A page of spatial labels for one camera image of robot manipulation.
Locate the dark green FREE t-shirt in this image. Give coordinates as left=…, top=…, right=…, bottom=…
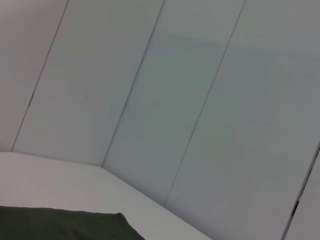
left=0, top=205, right=147, bottom=240

